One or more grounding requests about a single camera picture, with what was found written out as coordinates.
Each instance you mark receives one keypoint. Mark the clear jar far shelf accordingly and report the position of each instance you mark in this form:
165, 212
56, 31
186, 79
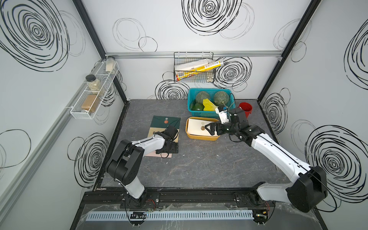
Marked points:
110, 64

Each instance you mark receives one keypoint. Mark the yellow plastic storage box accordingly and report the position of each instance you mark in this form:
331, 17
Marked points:
212, 138

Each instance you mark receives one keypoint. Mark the left green melon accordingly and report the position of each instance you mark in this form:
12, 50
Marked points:
202, 95

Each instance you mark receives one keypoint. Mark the jar with black lid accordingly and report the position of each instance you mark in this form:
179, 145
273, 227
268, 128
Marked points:
93, 83

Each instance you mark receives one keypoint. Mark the yellow white box in basket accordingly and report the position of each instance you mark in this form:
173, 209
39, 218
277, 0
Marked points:
202, 68

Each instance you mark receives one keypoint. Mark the yellow cabbage toy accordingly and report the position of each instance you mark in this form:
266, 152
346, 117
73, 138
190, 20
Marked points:
209, 106

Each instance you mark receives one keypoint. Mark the tan kraft envelope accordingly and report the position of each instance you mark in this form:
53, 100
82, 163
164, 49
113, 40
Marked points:
153, 131

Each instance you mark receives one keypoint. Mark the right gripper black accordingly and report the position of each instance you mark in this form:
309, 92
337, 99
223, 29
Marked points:
218, 124

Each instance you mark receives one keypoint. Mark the white wire wall shelf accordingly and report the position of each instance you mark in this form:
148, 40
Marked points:
107, 95

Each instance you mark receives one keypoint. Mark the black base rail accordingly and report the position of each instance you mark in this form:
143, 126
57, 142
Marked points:
156, 198

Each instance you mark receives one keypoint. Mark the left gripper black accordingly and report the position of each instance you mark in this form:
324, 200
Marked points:
174, 149

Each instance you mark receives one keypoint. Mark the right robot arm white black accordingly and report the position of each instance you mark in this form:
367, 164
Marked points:
308, 184

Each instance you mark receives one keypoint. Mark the pink envelope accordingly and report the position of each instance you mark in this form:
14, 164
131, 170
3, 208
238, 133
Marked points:
161, 155

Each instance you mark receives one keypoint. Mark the teal plastic basket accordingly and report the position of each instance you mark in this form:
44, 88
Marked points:
211, 91

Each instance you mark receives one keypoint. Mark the right green melon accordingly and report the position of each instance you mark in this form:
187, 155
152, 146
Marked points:
221, 98

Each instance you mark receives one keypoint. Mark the green melon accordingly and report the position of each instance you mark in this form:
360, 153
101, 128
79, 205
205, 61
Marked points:
202, 95
221, 98

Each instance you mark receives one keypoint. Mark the cream white envelope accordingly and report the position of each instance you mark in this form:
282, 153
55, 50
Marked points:
197, 127

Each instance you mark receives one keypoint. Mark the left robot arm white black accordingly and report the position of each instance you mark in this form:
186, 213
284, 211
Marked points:
124, 163

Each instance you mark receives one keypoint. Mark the white slotted cable duct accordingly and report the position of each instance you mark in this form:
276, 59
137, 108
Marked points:
170, 215

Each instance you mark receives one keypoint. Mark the red cup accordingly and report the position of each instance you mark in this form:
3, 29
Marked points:
247, 108

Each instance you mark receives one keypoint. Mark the green pepper toy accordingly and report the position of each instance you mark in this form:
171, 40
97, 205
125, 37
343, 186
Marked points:
198, 107

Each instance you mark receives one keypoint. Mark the black wire wall basket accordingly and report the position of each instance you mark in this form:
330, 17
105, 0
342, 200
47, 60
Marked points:
186, 57

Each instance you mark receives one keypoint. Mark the dark green envelope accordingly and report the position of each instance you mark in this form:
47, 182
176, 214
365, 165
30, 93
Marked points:
165, 121

